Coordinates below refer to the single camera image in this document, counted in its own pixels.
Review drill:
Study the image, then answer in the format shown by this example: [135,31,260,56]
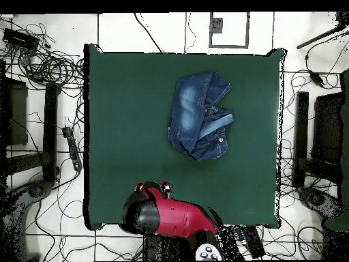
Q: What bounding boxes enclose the black flat box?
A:
[2,27,40,50]

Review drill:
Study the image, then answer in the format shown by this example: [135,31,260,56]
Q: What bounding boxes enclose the small grey square plate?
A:
[211,17,224,34]

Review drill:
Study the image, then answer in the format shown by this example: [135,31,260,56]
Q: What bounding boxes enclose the dark rectangular panel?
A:
[310,92,346,164]
[3,77,29,147]

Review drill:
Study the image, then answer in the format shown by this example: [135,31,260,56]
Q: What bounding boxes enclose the grey square frame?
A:
[209,12,250,49]

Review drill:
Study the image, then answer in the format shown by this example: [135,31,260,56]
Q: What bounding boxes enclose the black power adapter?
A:
[309,70,325,88]

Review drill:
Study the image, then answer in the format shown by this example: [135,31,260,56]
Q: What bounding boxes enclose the black rectangular device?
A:
[234,225,267,260]

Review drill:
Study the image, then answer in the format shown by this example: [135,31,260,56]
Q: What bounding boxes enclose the blue denim jeans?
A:
[166,70,235,162]

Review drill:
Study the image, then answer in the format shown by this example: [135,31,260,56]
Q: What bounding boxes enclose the dark green table cloth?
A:
[83,43,287,231]

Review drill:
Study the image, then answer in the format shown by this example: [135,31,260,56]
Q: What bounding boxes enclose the grey wheeled stand base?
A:
[297,186,344,222]
[0,179,54,261]

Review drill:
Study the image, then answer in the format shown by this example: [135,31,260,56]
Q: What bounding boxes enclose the black cable tangle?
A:
[0,21,85,91]

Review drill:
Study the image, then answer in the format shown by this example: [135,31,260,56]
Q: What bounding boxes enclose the black upright stand bar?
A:
[292,91,309,189]
[42,83,59,184]

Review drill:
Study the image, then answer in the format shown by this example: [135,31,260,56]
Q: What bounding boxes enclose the black power strip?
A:
[61,126,83,172]

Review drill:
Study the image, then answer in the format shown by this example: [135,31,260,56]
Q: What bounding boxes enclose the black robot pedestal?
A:
[142,233,192,261]

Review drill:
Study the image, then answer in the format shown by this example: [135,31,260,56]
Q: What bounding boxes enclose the black tripod pole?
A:
[296,12,349,50]

